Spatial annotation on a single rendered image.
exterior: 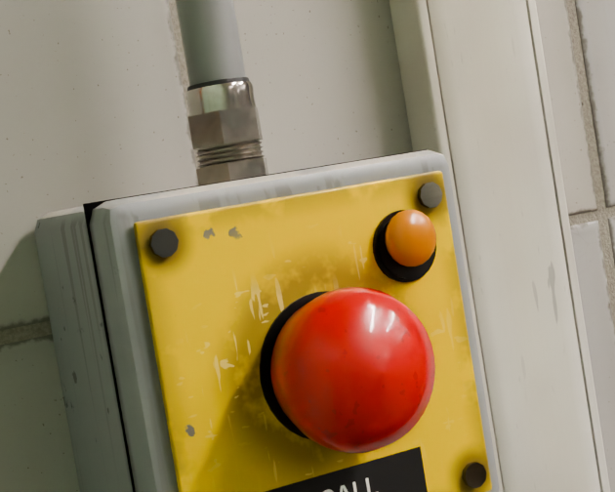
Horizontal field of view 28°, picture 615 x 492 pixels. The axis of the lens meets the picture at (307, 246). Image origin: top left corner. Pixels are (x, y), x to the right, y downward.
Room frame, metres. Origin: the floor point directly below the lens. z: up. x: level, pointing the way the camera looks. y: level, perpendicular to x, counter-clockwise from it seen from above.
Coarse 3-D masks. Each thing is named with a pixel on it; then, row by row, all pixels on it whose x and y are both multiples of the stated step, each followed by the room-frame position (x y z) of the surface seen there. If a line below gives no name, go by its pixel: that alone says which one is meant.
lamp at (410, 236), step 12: (396, 216) 0.31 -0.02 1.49; (408, 216) 0.31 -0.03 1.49; (420, 216) 0.32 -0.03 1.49; (396, 228) 0.31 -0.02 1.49; (408, 228) 0.31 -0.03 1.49; (420, 228) 0.31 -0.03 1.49; (432, 228) 0.32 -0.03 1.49; (396, 240) 0.31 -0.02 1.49; (408, 240) 0.31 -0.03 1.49; (420, 240) 0.31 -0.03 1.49; (432, 240) 0.32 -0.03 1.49; (396, 252) 0.31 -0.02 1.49; (408, 252) 0.31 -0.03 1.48; (420, 252) 0.31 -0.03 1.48; (432, 252) 0.32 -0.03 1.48; (408, 264) 0.31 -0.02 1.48; (420, 264) 0.32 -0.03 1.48
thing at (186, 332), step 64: (192, 192) 0.30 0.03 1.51; (256, 192) 0.31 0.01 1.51; (320, 192) 0.31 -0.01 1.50; (384, 192) 0.32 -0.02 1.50; (448, 192) 0.33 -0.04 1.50; (64, 256) 0.32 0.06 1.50; (128, 256) 0.29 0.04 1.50; (192, 256) 0.29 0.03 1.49; (256, 256) 0.30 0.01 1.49; (320, 256) 0.31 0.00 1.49; (448, 256) 0.33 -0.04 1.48; (64, 320) 0.33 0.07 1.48; (128, 320) 0.29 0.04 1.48; (192, 320) 0.29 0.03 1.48; (256, 320) 0.30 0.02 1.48; (448, 320) 0.32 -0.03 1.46; (64, 384) 0.34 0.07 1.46; (128, 384) 0.29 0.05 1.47; (192, 384) 0.29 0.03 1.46; (256, 384) 0.30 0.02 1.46; (448, 384) 0.32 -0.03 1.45; (128, 448) 0.30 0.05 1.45; (192, 448) 0.29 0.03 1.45; (256, 448) 0.30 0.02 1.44; (320, 448) 0.31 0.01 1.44; (384, 448) 0.31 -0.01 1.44; (448, 448) 0.32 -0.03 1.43
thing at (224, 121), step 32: (192, 0) 0.33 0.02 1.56; (224, 0) 0.34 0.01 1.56; (192, 32) 0.33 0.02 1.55; (224, 32) 0.33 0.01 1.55; (192, 64) 0.34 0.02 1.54; (224, 64) 0.33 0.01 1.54; (192, 96) 0.34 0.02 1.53; (224, 96) 0.33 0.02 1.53; (192, 128) 0.34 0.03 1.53; (224, 128) 0.33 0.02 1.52; (256, 128) 0.34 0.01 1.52; (224, 160) 0.33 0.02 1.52; (256, 160) 0.33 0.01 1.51
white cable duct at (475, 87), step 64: (448, 0) 0.40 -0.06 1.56; (512, 0) 0.41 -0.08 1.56; (448, 64) 0.40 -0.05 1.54; (512, 64) 0.41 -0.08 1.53; (448, 128) 0.40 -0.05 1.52; (512, 128) 0.41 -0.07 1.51; (512, 192) 0.41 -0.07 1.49; (512, 256) 0.40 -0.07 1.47; (512, 320) 0.40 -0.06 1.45; (576, 320) 0.41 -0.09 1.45; (512, 384) 0.40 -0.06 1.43; (576, 384) 0.41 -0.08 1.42; (512, 448) 0.40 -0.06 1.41; (576, 448) 0.41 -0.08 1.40
